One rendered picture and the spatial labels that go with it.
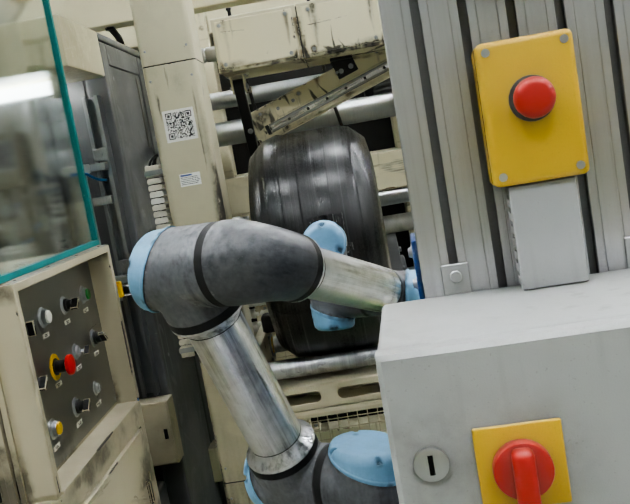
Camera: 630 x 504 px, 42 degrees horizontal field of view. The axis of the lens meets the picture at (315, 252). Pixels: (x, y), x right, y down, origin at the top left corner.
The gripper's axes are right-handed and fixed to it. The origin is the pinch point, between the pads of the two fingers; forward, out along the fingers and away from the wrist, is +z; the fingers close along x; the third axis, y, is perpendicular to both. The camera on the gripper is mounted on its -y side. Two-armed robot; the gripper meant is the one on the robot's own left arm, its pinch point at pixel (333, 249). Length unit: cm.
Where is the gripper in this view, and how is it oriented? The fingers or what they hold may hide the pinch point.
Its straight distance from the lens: 176.3
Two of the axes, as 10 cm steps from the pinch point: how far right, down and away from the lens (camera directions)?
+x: -9.8, 1.7, 0.6
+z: 0.6, -0.2, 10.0
